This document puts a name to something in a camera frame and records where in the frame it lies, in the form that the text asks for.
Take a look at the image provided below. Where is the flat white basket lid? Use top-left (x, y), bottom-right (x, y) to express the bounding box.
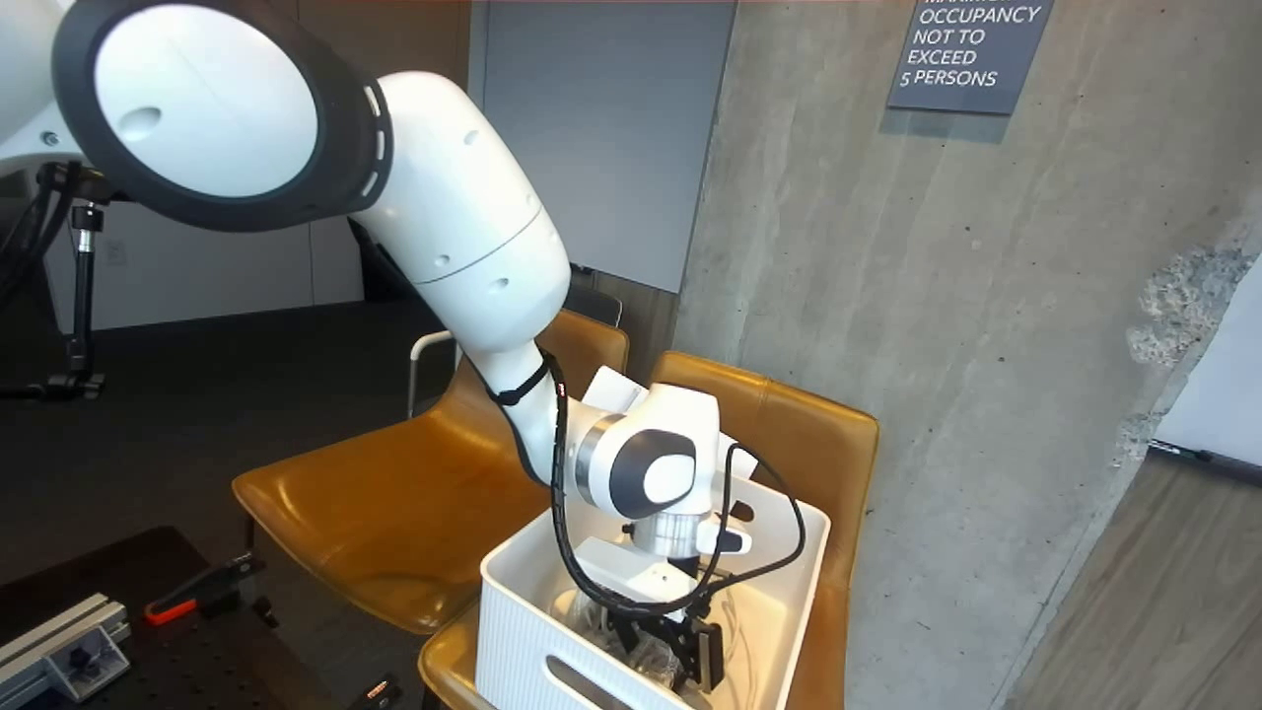
top-left (719, 440), bottom-right (764, 492)

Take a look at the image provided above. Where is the grey occupancy sign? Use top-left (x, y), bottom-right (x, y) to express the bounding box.
top-left (884, 0), bottom-right (1060, 124)

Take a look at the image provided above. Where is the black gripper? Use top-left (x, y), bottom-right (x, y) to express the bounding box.
top-left (621, 596), bottom-right (735, 693)

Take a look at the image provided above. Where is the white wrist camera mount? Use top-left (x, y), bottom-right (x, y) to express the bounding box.
top-left (572, 533), bottom-right (702, 612)

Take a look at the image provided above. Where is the thick white rope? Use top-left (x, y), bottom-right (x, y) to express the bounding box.
top-left (556, 589), bottom-right (686, 689)

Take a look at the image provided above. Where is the white plastic basket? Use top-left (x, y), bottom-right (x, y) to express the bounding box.
top-left (473, 478), bottom-right (836, 710)

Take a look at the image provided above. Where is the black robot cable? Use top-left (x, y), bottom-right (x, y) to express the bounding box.
top-left (544, 373), bottom-right (809, 624)

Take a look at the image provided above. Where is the aluminium rail with knob block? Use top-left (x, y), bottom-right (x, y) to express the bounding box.
top-left (0, 589), bottom-right (133, 710)

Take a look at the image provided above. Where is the black tripod stand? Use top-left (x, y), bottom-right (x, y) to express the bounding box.
top-left (0, 194), bottom-right (112, 408)

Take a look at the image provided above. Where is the black perforated breadboard table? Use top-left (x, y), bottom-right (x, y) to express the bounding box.
top-left (0, 526), bottom-right (348, 710)

